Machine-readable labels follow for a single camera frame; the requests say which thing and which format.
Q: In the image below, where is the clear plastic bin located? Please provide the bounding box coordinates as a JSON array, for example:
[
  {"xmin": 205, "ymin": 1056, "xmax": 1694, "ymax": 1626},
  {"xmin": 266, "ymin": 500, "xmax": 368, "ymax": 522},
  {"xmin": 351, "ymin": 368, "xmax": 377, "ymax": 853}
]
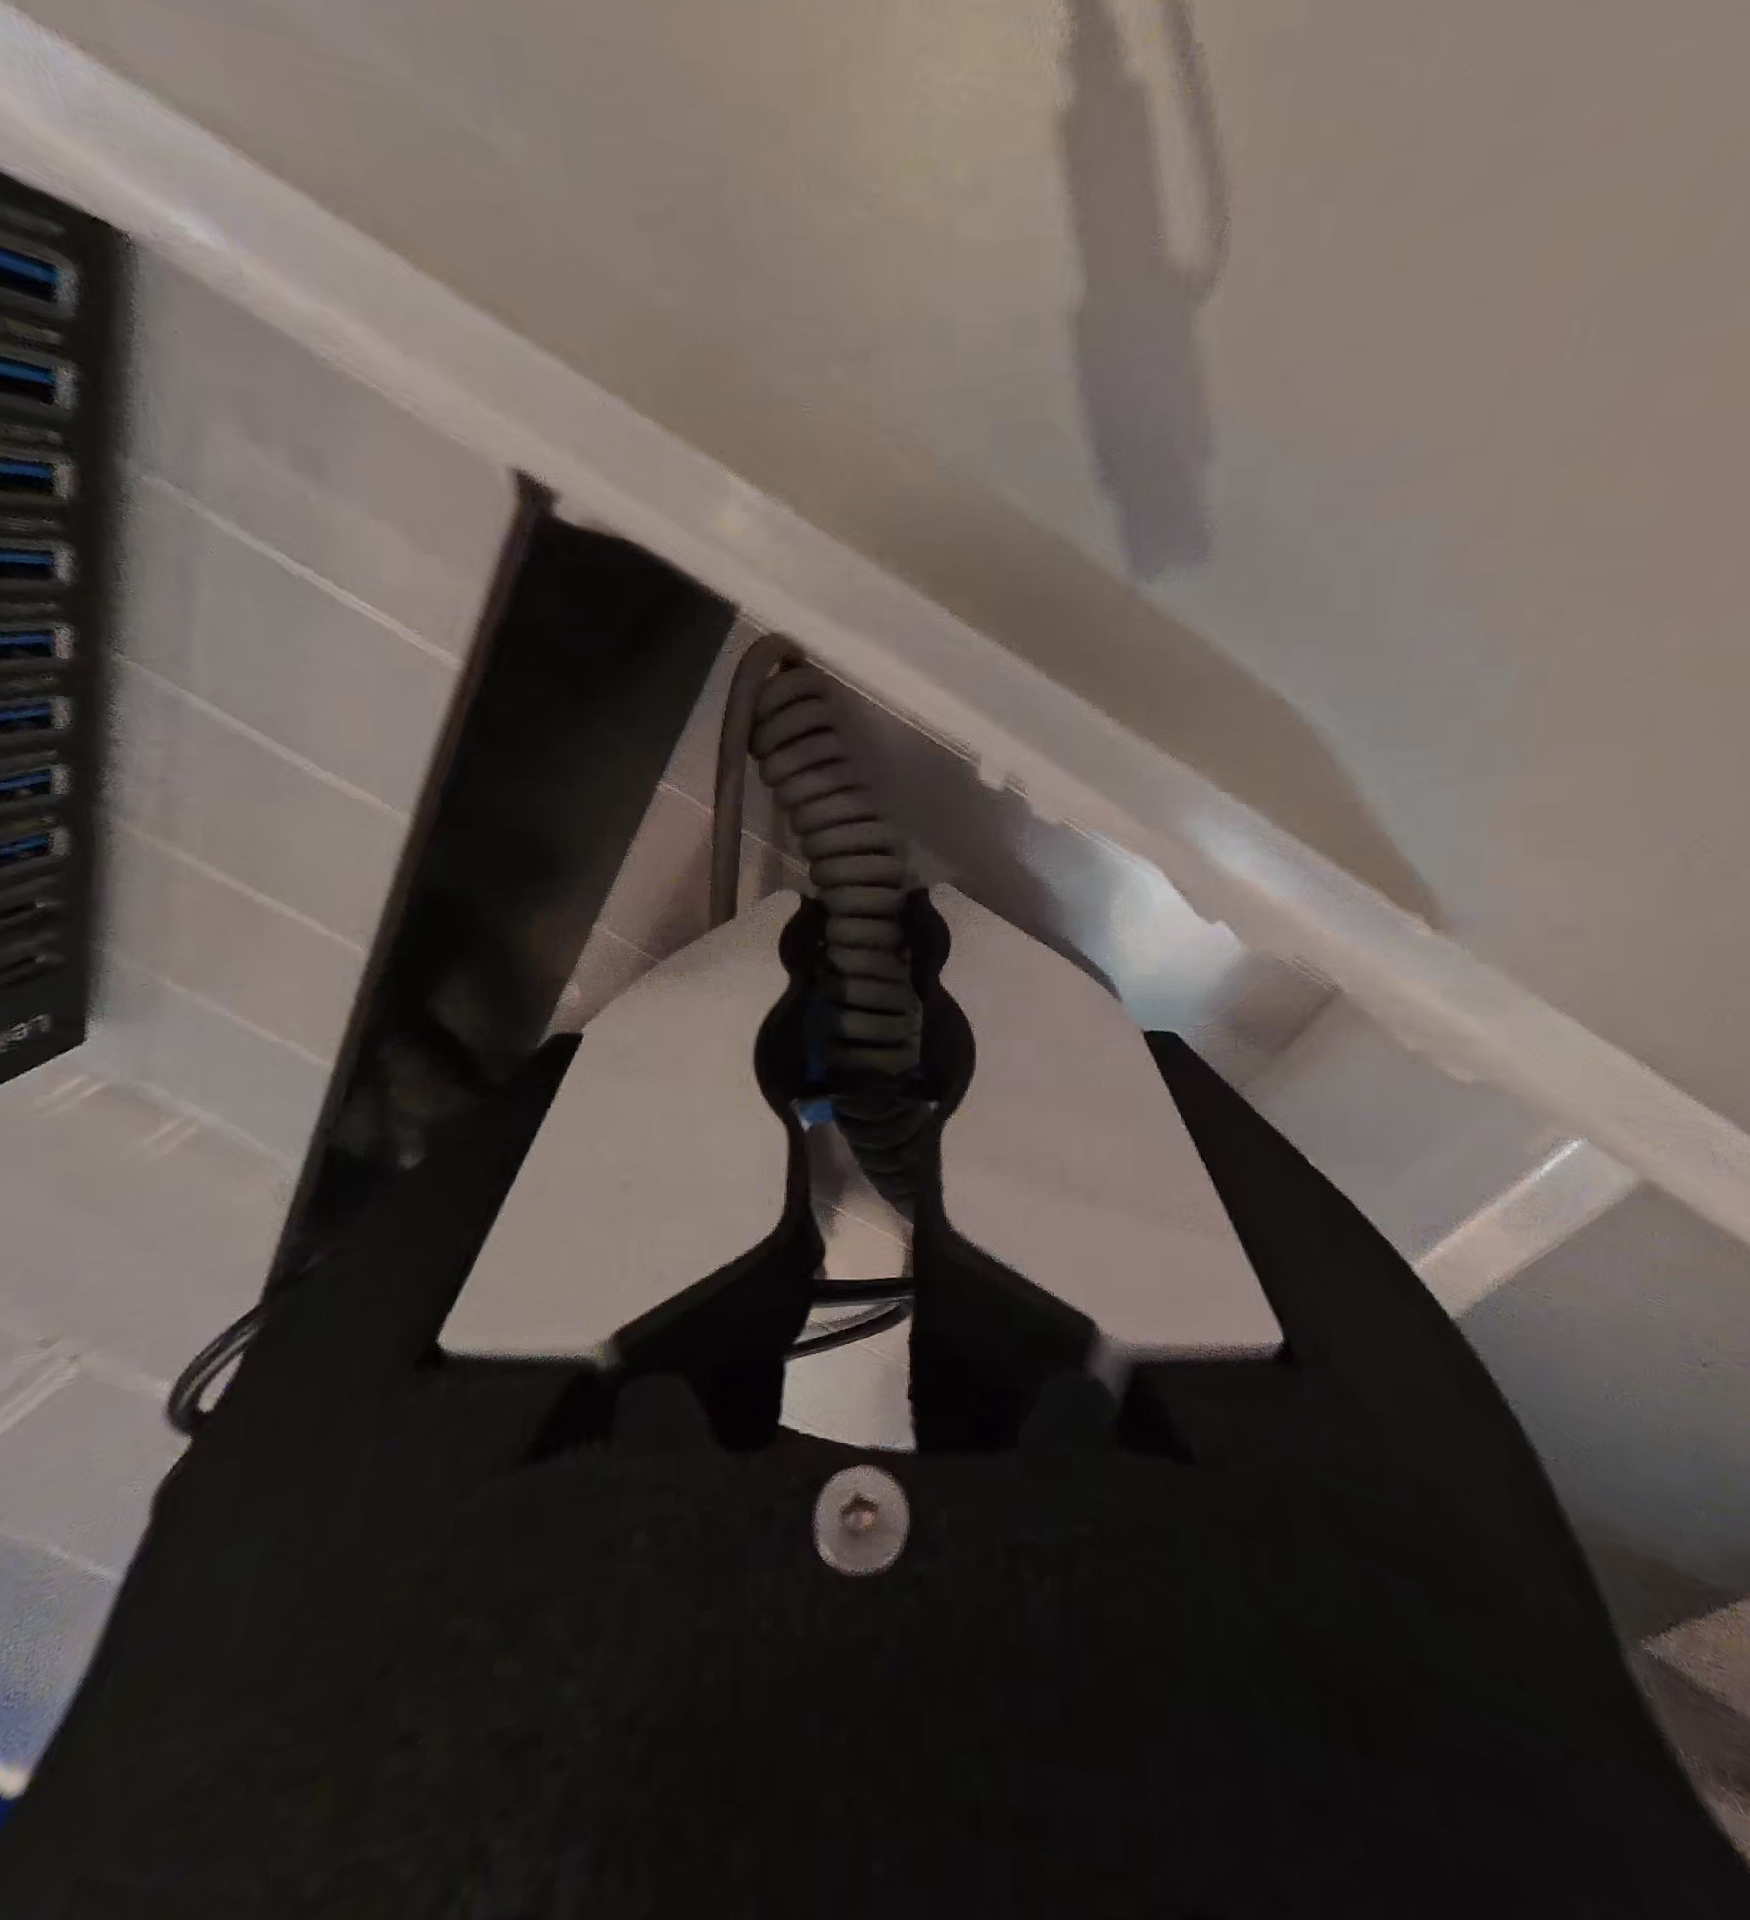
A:
[{"xmin": 0, "ymin": 0, "xmax": 1750, "ymax": 1801}]

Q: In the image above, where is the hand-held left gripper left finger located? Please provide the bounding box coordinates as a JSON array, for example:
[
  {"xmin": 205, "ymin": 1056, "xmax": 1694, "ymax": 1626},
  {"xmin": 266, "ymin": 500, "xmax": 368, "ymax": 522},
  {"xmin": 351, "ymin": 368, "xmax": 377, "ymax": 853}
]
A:
[{"xmin": 437, "ymin": 892, "xmax": 822, "ymax": 1453}]

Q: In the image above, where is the black usb cable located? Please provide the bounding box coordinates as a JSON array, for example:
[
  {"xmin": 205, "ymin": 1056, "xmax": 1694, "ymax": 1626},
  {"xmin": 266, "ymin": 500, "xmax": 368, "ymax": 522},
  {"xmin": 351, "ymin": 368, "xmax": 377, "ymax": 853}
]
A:
[{"xmin": 167, "ymin": 1273, "xmax": 916, "ymax": 1433}]

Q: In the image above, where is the black multi-port usb hub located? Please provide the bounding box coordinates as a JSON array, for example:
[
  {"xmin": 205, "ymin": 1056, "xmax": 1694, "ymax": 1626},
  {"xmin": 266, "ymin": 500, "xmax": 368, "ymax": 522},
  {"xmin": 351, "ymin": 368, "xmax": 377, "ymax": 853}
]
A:
[{"xmin": 0, "ymin": 120, "xmax": 135, "ymax": 1128}]

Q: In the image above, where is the black bin divider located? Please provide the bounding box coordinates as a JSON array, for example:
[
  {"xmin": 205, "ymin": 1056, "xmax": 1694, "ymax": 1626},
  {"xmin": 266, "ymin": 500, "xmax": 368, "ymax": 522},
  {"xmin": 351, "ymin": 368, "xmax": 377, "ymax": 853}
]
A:
[{"xmin": 262, "ymin": 472, "xmax": 741, "ymax": 1306}]

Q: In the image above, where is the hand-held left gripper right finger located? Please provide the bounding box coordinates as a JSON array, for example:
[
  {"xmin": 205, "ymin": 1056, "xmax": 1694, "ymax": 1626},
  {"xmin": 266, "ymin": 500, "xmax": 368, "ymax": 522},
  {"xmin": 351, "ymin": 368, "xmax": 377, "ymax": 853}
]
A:
[{"xmin": 906, "ymin": 882, "xmax": 1284, "ymax": 1453}]

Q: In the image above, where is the grey usb cable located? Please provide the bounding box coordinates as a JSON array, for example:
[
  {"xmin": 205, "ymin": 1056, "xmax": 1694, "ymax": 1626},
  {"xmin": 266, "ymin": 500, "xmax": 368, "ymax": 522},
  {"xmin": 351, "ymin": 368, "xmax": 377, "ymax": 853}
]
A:
[{"xmin": 715, "ymin": 638, "xmax": 940, "ymax": 1205}]

